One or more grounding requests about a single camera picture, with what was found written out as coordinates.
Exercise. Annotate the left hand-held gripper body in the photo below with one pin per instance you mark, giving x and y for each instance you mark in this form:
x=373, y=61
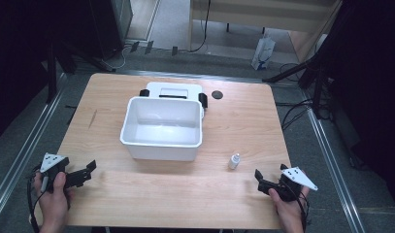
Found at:
x=52, y=168

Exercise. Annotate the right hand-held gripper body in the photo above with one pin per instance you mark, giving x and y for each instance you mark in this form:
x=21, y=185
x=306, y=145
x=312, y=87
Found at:
x=290, y=186

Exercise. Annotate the person's right hand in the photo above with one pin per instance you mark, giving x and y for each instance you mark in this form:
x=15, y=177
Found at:
x=290, y=213

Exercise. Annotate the person's left hand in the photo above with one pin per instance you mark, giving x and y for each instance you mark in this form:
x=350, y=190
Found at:
x=54, y=204

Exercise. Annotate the small white bottle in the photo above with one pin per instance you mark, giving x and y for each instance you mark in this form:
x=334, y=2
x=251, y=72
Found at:
x=234, y=161

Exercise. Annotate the white plastic storage box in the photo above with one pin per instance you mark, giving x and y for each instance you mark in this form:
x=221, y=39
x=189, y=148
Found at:
x=162, y=129

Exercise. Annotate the black round table grommet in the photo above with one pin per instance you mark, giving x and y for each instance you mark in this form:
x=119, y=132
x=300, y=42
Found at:
x=217, y=95

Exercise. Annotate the black stand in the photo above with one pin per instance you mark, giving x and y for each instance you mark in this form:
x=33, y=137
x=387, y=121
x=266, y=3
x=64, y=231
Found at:
x=310, y=71
x=56, y=55

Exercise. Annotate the white paper bag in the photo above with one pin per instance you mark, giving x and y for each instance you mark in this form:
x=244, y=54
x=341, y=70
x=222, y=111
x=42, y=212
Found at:
x=263, y=53

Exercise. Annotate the black cabinet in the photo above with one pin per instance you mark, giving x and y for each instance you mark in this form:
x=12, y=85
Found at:
x=111, y=26

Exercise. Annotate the metal floor rail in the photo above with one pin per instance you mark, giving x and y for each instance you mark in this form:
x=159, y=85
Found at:
x=26, y=152
x=331, y=155

